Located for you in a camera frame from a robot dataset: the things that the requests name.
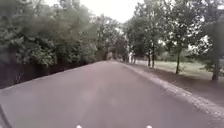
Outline grey asphalt road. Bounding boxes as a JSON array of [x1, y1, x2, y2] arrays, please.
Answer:
[[0, 59, 224, 128]]

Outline pale gravel strip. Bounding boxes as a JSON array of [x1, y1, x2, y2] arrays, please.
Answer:
[[117, 61, 224, 122]]

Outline dense wood of trees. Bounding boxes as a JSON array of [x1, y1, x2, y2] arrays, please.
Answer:
[[0, 0, 129, 68]]

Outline row of trees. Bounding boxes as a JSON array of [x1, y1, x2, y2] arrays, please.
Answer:
[[123, 0, 224, 82]]

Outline green grass field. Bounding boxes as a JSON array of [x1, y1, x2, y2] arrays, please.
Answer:
[[136, 59, 224, 81]]

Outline dark bare earth strip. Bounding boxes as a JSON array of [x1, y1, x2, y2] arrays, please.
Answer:
[[128, 63, 224, 108]]

